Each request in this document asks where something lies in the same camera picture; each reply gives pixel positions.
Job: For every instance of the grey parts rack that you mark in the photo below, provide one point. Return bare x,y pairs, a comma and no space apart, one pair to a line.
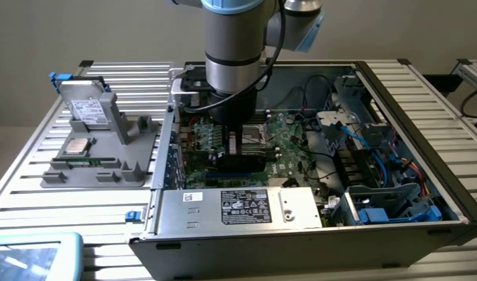
106,175

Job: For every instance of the black case fan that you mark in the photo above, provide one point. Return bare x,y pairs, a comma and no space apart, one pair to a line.
187,85

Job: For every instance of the blue disk caddy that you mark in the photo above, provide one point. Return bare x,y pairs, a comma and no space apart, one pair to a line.
373,215

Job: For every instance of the CPU socket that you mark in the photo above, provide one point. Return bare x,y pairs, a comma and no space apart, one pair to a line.
252,135

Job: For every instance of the blue black disk carrier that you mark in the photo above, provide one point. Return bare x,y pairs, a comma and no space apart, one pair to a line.
61,77

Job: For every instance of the black graphics card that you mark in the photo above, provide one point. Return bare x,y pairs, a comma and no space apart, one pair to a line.
242,167

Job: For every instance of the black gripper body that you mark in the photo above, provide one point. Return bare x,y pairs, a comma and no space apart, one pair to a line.
233,112

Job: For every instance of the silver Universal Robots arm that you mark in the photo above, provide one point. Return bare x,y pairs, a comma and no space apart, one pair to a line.
230,44

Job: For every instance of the silver disk bay cage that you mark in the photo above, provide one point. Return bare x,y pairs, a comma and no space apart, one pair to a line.
352,96

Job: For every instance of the grey disk bay bracket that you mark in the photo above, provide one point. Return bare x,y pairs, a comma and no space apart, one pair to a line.
380,193

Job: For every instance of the teal teach pendant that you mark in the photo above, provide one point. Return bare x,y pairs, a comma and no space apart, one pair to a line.
73,248

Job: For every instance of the silver CPU chip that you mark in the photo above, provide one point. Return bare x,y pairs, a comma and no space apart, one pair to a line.
78,147

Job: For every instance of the green RAM stick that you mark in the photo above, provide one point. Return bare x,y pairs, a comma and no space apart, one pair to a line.
82,161

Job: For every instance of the blue case latch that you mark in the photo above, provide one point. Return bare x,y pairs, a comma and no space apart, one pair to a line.
131,215

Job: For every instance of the green motherboard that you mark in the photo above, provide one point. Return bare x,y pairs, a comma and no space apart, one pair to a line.
289,158

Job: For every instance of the blue expansion slot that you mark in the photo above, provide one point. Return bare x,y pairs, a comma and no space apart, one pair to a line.
222,176

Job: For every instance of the silver hard disk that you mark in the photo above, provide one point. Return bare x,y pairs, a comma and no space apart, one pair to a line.
85,102

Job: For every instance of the open grey PC case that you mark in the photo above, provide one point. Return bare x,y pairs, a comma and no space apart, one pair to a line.
301,254

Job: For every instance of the silver power supply unit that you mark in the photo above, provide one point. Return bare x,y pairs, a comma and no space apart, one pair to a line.
207,216

